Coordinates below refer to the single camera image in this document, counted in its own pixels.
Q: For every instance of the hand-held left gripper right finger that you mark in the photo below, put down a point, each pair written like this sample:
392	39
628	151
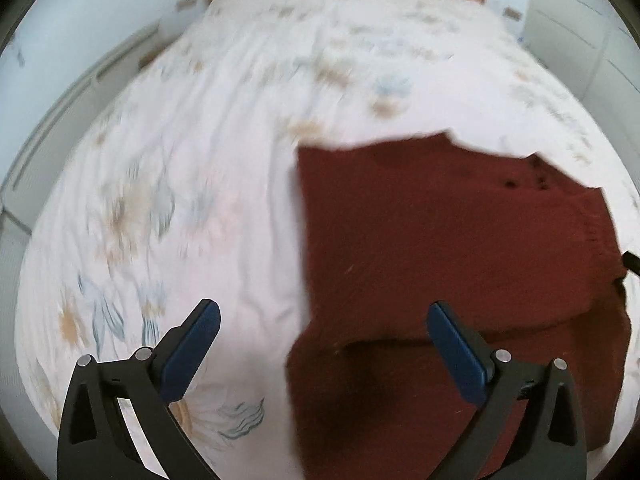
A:
457	347

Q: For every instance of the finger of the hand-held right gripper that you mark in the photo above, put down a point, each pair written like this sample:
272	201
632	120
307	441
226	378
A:
632	262

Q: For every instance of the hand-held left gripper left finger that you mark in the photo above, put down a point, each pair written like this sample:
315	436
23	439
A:
192	342

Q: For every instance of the dark red knitted sweater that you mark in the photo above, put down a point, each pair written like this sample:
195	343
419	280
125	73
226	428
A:
425	240

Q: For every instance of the bed with floral white duvet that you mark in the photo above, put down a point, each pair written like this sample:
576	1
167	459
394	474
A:
200	135

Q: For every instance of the white wardrobe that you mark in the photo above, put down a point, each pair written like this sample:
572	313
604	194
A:
590	20

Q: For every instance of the white louvered cabinet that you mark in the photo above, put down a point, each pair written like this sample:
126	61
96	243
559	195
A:
50	125

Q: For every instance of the wooden nightstand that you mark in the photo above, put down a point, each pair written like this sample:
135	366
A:
150	56

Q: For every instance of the wall switch plate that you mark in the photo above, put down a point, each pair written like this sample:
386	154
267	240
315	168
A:
512	12
186	3

